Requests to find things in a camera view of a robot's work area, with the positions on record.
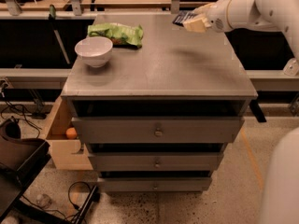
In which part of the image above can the bottom grey drawer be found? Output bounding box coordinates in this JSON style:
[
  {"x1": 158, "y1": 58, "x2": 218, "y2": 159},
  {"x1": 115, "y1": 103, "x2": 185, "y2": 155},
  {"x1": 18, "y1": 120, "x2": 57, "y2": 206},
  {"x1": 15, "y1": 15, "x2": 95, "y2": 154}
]
[{"x1": 97, "y1": 177, "x2": 212, "y2": 192}]

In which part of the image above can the green chip bag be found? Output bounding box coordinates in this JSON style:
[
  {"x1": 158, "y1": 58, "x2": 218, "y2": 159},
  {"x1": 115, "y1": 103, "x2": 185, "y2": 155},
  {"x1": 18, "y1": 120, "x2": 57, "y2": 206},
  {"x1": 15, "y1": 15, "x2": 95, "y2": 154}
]
[{"x1": 87, "y1": 22, "x2": 144, "y2": 48}]

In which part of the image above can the grey drawer cabinet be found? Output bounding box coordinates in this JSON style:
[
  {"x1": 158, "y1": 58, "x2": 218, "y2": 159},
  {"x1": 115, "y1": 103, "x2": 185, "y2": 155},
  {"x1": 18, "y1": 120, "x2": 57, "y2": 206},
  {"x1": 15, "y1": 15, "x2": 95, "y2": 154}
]
[{"x1": 62, "y1": 14, "x2": 257, "y2": 180}]

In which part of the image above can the orange fruit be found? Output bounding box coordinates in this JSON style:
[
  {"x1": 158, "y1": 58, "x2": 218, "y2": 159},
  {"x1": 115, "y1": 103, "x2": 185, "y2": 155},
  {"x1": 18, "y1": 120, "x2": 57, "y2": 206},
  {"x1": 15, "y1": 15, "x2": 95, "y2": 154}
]
[{"x1": 65, "y1": 127, "x2": 78, "y2": 139}]

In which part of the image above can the grey drawer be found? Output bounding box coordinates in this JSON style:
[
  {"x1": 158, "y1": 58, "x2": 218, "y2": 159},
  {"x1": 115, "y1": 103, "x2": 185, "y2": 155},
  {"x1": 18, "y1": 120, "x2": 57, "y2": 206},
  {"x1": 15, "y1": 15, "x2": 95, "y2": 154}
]
[
  {"x1": 72, "y1": 117, "x2": 244, "y2": 144},
  {"x1": 97, "y1": 177, "x2": 212, "y2": 192},
  {"x1": 89, "y1": 152, "x2": 223, "y2": 172}
]

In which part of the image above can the green handled tool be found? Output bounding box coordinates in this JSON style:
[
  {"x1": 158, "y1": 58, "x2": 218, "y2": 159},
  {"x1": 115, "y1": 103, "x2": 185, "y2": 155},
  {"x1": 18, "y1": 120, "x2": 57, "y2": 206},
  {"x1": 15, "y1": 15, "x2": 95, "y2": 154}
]
[{"x1": 49, "y1": 4, "x2": 71, "y2": 64}]

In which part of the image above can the light wooden drawer box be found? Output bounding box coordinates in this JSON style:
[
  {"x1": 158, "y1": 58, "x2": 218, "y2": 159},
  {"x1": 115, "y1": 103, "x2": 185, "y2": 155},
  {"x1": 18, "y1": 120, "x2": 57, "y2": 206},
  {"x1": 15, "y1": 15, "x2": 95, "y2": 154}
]
[{"x1": 41, "y1": 97, "x2": 92, "y2": 170}]

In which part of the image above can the top grey drawer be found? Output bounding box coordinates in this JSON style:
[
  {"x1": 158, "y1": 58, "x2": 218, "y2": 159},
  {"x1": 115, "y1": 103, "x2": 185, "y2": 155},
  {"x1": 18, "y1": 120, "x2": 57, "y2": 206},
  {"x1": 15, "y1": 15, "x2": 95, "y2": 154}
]
[{"x1": 72, "y1": 117, "x2": 244, "y2": 144}]

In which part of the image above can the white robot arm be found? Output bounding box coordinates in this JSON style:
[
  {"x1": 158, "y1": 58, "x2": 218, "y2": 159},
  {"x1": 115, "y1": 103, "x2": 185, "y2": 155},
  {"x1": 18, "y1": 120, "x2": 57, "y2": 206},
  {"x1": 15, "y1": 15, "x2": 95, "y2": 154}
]
[{"x1": 183, "y1": 0, "x2": 299, "y2": 224}]

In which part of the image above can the black floor cable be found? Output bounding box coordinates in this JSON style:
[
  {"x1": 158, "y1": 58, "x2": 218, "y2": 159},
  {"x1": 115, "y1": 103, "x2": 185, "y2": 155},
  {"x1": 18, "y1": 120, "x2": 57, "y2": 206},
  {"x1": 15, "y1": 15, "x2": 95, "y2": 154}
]
[{"x1": 20, "y1": 181, "x2": 101, "y2": 224}]

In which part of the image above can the dark brown tray bin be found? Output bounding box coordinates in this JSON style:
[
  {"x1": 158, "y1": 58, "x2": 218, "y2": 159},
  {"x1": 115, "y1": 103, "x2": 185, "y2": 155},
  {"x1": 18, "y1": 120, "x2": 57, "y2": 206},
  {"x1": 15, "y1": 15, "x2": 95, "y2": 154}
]
[{"x1": 0, "y1": 119, "x2": 50, "y2": 220}]

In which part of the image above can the middle grey drawer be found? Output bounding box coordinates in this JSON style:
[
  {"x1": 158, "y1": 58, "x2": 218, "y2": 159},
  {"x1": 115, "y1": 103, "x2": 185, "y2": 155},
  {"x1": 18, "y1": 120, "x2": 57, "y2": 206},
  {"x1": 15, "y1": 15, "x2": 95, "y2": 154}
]
[{"x1": 89, "y1": 152, "x2": 223, "y2": 172}]

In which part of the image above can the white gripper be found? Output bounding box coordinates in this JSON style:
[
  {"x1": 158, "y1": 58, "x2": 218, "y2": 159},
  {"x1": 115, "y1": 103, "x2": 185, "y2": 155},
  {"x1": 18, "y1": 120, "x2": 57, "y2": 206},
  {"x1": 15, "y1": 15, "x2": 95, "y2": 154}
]
[{"x1": 183, "y1": 0, "x2": 233, "y2": 33}]

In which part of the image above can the dark blue rxbar wrapper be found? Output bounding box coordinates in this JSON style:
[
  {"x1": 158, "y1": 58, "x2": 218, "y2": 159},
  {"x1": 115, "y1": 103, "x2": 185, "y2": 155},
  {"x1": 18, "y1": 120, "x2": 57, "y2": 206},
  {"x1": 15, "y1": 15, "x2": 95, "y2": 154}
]
[{"x1": 172, "y1": 10, "x2": 196, "y2": 26}]

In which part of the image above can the white ceramic bowl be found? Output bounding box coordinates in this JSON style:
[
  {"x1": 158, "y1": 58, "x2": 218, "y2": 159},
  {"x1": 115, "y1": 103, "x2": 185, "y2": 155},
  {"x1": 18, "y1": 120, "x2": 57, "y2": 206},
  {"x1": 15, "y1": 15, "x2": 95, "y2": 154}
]
[{"x1": 75, "y1": 36, "x2": 113, "y2": 67}]

